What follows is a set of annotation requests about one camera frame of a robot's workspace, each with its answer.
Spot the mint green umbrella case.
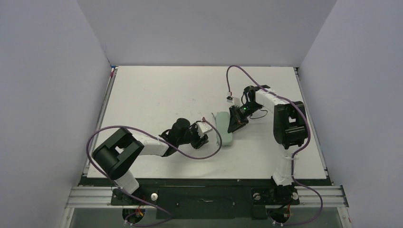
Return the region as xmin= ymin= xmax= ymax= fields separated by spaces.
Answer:
xmin=215 ymin=112 xmax=233 ymax=148

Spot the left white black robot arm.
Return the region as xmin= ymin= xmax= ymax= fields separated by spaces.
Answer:
xmin=91 ymin=118 xmax=212 ymax=194

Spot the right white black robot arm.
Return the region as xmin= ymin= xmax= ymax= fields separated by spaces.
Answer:
xmin=228 ymin=85 xmax=310 ymax=186

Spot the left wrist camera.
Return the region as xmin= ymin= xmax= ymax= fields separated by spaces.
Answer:
xmin=196 ymin=120 xmax=212 ymax=138

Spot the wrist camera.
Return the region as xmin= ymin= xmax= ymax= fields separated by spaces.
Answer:
xmin=226 ymin=92 xmax=240 ymax=106
xmin=196 ymin=120 xmax=212 ymax=138

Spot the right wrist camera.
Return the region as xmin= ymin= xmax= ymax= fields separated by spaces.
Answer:
xmin=226 ymin=92 xmax=240 ymax=106

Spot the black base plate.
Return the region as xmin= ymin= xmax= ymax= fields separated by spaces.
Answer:
xmin=79 ymin=177 xmax=331 ymax=223

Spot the aluminium frame rail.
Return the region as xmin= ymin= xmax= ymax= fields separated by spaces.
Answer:
xmin=64 ymin=185 xmax=349 ymax=209

